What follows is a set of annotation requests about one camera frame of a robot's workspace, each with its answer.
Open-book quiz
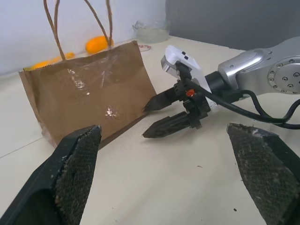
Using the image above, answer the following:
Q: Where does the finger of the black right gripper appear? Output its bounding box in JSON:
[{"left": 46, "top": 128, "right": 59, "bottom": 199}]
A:
[
  {"left": 142, "top": 90, "right": 179, "bottom": 113},
  {"left": 142, "top": 112, "right": 191, "bottom": 139}
]

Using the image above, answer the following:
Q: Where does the large orange fruit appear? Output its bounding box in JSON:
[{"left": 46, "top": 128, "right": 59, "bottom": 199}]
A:
[{"left": 85, "top": 35, "right": 115, "bottom": 55}]

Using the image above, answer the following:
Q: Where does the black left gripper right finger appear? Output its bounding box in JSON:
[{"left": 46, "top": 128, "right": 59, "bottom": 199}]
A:
[{"left": 226, "top": 122, "right": 300, "bottom": 225}]

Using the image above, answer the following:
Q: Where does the brown paper bag with handles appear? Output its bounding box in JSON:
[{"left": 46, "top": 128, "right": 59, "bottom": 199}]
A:
[{"left": 18, "top": 0, "right": 158, "bottom": 150}]

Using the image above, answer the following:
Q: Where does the orange yellow fruit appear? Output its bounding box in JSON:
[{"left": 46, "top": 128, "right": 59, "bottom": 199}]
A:
[{"left": 24, "top": 60, "right": 57, "bottom": 71}]

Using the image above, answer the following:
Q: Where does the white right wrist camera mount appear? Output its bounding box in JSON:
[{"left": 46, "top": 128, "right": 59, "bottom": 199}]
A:
[{"left": 160, "top": 45, "right": 218, "bottom": 111}]

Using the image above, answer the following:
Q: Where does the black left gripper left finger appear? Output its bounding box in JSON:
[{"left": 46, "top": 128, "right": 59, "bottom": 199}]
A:
[{"left": 0, "top": 125, "right": 102, "bottom": 225}]

